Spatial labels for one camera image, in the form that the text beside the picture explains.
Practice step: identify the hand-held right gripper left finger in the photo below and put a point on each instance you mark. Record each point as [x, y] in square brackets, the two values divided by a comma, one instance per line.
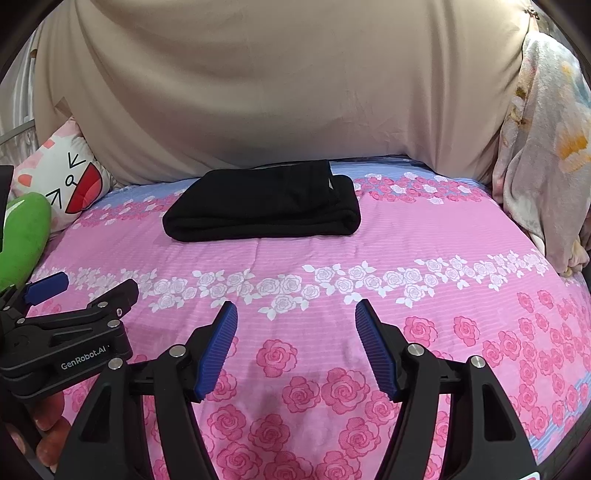
[214, 355]

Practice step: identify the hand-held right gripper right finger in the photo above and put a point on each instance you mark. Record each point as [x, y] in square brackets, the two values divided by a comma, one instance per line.
[378, 355]

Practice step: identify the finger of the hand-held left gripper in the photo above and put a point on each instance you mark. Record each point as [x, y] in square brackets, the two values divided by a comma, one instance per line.
[117, 297]
[46, 285]

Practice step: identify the black pants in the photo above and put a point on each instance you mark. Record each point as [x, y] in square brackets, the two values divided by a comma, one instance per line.
[258, 207]

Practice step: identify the person's left hand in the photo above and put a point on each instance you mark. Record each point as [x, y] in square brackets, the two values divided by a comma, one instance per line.
[50, 445]

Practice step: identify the green plush pillow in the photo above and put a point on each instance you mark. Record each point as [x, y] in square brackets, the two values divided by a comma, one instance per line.
[25, 230]

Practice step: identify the pink floral bedsheet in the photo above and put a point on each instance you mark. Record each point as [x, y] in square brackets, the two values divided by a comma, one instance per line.
[300, 277]

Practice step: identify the cat face pillow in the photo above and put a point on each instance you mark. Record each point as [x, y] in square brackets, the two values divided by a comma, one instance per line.
[69, 170]

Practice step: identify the grey metal bar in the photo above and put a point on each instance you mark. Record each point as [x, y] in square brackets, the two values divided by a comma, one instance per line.
[18, 134]

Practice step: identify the silver satin curtain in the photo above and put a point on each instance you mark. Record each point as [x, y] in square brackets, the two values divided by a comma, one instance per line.
[18, 101]

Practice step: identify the pale floral blanket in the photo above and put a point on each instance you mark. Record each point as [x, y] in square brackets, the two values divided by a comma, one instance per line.
[545, 152]

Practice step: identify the beige hanging cloth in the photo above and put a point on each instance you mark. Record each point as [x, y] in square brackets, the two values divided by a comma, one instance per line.
[277, 83]

